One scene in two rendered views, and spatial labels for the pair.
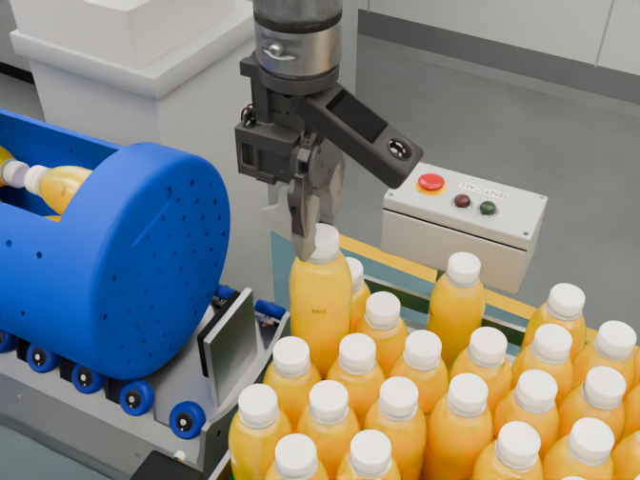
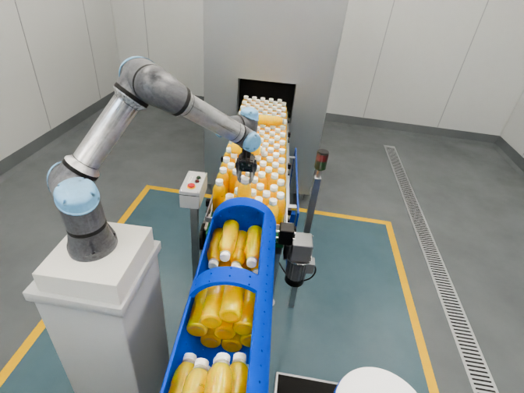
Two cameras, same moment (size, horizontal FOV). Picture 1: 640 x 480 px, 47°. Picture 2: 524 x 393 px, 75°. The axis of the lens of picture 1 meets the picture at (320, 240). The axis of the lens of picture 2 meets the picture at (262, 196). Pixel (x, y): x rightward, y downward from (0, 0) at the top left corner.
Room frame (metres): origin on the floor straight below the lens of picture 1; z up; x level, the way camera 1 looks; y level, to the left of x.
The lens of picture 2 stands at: (1.11, 1.28, 2.06)
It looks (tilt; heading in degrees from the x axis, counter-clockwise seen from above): 34 degrees down; 244
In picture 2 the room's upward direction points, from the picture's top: 6 degrees clockwise
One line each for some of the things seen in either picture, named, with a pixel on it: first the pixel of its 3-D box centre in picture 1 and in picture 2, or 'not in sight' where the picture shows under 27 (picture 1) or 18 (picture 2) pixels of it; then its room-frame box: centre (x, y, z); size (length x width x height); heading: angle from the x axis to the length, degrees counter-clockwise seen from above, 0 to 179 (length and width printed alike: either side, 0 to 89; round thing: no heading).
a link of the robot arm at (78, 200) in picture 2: not in sight; (79, 203); (1.24, 0.31, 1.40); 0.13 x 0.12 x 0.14; 104
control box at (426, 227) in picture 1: (461, 224); (193, 189); (0.78, -0.20, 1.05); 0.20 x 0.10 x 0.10; 64
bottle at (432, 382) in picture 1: (415, 403); not in sight; (0.52, -0.11, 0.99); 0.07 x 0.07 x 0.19
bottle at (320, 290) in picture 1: (320, 306); (243, 196); (0.58, 0.00, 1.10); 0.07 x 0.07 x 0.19
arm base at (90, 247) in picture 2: not in sight; (90, 234); (1.23, 0.31, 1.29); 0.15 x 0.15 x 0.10
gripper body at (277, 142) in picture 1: (292, 118); (246, 156); (0.59, 0.03, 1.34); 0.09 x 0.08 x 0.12; 64
